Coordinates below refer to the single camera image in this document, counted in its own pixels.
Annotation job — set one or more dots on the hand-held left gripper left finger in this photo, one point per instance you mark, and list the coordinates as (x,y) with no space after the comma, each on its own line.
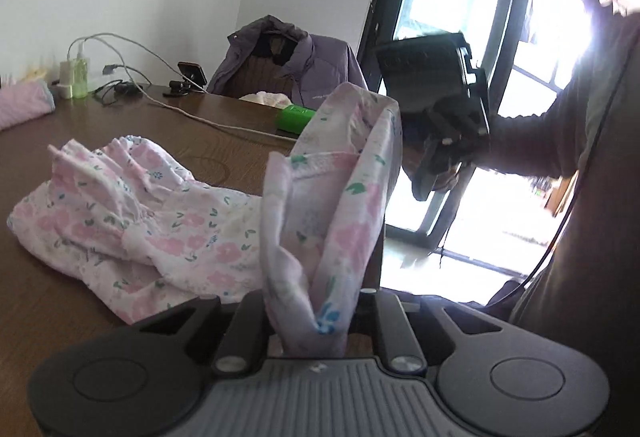
(252,317)

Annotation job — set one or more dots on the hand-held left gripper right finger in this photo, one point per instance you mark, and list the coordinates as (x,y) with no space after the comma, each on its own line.
(387,322)

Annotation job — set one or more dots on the pink floral garment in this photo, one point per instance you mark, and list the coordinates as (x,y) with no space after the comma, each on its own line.
(200,227)

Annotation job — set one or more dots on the glass sliding door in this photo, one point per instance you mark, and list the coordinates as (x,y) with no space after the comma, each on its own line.
(380,12)

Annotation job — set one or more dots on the purple jacket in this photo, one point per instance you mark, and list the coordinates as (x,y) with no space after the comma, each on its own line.
(320,67)

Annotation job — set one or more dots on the green box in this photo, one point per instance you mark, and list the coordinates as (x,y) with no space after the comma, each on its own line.
(295,118)

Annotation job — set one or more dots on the white cloth bundle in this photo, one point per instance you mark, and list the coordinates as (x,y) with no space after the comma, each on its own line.
(265,98)

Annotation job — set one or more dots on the wooden chair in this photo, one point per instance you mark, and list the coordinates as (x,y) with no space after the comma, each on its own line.
(255,72)

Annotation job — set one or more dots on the smartphone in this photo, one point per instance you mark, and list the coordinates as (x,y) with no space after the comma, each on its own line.
(192,73)

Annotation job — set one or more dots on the person's torso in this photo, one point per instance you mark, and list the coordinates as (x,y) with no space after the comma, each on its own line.
(610,217)

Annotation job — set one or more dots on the green spray bottle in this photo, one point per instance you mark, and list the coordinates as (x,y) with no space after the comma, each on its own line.
(80,82)

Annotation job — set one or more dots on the yellow packet stack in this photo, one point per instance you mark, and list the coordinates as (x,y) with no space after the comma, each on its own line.
(35,76)

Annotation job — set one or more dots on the white wall charger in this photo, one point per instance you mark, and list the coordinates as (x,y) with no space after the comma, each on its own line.
(66,72)

